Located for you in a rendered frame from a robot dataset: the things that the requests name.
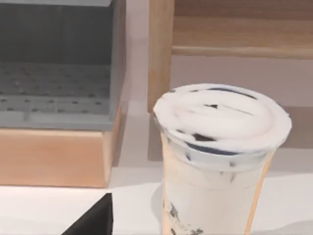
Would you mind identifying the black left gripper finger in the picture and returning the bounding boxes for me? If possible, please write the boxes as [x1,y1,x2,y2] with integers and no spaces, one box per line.
[61,192,113,235]

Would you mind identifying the white milk tea cup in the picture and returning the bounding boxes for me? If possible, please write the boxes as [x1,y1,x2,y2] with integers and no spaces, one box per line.
[153,84,292,235]

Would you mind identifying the pale wooden drawer front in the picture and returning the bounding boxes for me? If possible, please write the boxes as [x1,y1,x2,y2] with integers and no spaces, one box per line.
[0,101,128,188]

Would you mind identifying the grey pierced drawer inside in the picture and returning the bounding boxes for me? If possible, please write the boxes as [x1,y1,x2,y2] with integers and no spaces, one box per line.
[0,0,122,131]

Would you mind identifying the wooden open shelf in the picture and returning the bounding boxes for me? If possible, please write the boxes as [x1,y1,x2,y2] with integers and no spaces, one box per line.
[147,0,313,114]

